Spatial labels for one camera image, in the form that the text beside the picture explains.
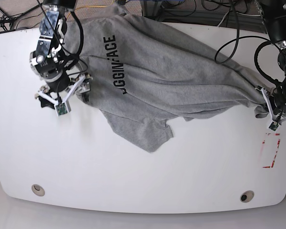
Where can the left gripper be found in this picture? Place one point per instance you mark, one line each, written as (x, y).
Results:
(275, 102)

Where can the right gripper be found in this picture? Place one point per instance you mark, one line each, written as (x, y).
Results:
(50, 96)

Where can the grey T-shirt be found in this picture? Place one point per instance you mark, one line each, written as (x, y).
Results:
(145, 73)

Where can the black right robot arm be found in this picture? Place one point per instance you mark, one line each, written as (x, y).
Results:
(51, 61)

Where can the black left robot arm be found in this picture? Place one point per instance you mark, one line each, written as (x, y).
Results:
(273, 14)

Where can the red tape rectangle marking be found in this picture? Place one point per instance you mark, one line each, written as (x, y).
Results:
(269, 150)

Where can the black tripod stand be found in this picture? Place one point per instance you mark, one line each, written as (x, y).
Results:
(9, 23)

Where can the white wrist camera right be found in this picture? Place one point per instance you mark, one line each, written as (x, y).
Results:
(62, 109)

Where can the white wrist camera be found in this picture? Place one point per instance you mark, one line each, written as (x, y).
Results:
(62, 109)
(274, 126)

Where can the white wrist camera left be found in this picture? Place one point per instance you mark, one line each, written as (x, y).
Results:
(274, 126)

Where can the left table cable grommet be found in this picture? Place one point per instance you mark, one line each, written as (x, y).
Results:
(38, 190)

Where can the table cable grommet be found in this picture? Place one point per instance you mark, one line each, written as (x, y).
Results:
(247, 196)
(38, 190)

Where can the right table cable grommet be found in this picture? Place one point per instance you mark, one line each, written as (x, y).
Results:
(247, 196)

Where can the metal equipment frame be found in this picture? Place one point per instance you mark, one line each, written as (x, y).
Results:
(152, 9)

